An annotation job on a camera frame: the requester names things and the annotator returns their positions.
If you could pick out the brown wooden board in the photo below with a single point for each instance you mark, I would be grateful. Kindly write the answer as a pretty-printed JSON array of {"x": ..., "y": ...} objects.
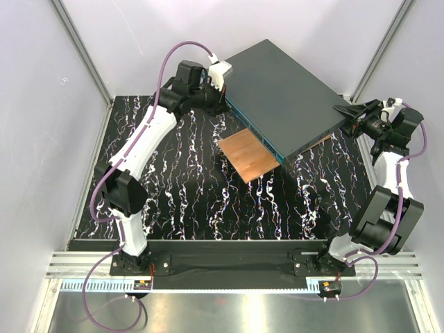
[{"x": 249, "y": 157}]

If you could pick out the black marble pattern mat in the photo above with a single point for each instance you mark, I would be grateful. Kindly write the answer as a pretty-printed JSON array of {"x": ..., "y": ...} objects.
[{"x": 194, "y": 193}]

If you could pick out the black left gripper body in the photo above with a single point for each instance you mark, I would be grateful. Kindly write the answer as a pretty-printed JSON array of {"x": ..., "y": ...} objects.
[{"x": 212, "y": 99}]

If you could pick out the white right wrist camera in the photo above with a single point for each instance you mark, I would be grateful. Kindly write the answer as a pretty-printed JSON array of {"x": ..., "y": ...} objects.
[{"x": 388, "y": 108}]

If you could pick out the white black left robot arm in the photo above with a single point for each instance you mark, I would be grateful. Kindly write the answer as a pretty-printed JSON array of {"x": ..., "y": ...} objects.
[{"x": 192, "y": 88}]

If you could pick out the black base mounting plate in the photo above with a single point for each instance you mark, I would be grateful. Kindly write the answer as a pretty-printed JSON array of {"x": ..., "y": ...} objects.
[{"x": 280, "y": 277}]

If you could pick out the aluminium rail frame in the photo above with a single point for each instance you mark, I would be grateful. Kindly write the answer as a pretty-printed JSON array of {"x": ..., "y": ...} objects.
[{"x": 65, "y": 265}]

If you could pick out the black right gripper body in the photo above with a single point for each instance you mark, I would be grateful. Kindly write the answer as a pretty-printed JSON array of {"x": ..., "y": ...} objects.
[{"x": 370, "y": 125}]

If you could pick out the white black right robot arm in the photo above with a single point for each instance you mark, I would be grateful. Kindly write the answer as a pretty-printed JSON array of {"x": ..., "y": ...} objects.
[{"x": 385, "y": 221}]

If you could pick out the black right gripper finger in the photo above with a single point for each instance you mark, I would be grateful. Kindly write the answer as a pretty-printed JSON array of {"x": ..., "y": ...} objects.
[
  {"x": 349, "y": 128},
  {"x": 352, "y": 112}
]

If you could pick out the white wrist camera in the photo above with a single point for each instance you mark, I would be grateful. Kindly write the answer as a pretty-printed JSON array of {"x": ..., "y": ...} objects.
[
  {"x": 217, "y": 71},
  {"x": 388, "y": 108}
]

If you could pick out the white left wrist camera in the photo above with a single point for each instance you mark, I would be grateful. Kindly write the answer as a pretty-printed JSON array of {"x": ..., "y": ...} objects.
[{"x": 217, "y": 71}]

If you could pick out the dark grey network switch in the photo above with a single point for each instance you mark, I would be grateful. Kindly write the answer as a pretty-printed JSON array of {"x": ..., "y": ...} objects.
[{"x": 283, "y": 104}]

